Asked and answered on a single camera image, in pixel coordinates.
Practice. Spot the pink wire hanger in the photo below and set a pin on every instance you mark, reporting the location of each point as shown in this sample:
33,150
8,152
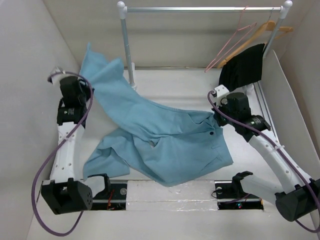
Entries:
227,47

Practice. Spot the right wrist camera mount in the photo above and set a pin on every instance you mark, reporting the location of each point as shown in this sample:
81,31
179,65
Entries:
219,93

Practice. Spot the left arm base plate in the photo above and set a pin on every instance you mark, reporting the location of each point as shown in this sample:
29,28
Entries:
114,200

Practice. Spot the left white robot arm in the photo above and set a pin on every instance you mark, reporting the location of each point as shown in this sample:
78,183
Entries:
67,190

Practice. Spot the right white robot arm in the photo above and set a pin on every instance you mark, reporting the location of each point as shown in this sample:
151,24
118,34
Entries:
298,194

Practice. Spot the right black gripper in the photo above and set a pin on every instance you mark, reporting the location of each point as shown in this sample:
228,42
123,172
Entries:
219,121

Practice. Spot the light blue trousers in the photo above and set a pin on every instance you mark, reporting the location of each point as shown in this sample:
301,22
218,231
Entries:
168,145

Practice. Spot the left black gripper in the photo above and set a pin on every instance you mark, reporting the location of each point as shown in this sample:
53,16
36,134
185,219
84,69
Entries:
88,89

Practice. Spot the black garment on hanger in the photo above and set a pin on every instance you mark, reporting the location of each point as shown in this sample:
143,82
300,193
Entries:
243,69

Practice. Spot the wooden hanger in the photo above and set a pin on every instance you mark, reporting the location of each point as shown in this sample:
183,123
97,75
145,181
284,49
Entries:
268,26

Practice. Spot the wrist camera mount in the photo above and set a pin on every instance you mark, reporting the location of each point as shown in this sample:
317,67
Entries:
56,75
219,93

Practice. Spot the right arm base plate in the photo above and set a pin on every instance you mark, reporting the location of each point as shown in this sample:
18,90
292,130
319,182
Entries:
229,198

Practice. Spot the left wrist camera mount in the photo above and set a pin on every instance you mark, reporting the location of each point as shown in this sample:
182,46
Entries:
56,75

